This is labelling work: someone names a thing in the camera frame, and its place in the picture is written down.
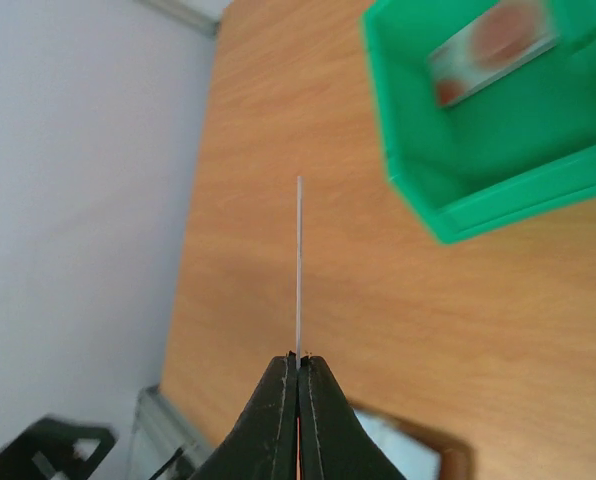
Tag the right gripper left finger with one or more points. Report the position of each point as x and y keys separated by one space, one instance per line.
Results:
x=263 y=442

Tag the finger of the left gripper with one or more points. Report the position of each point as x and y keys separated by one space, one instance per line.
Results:
x=54 y=448

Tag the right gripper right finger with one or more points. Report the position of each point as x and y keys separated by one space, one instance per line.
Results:
x=332 y=443

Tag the brown leather card holder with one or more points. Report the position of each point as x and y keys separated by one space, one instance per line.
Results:
x=417 y=450

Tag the grey card with red dot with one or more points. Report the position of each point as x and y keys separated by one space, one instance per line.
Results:
x=501 y=40

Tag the green left bin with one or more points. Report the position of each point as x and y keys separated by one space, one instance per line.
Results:
x=472 y=163

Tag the aluminium front rail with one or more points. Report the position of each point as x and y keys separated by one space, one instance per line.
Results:
x=164 y=445

